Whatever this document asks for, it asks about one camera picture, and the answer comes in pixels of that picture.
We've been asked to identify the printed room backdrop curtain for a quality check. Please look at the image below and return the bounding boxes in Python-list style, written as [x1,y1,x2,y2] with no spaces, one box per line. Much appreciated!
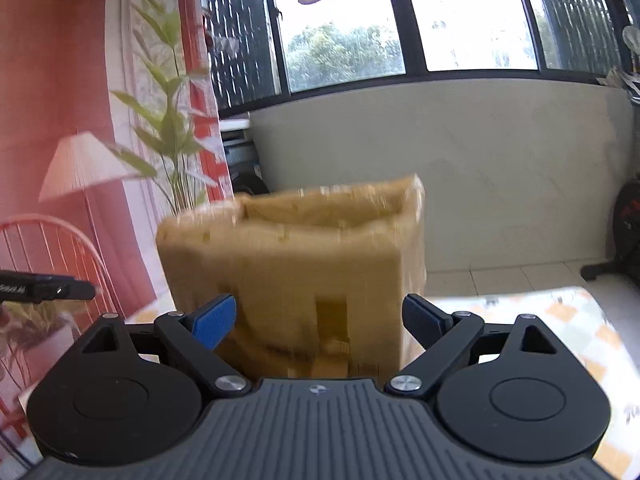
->
[1,0,231,478]

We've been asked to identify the black exercise bike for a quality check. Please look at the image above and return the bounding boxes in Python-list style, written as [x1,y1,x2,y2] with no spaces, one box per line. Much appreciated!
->
[580,25,639,285]

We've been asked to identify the cardboard box with plastic liner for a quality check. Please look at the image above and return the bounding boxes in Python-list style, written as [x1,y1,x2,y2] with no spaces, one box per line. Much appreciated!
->
[156,176,426,382]

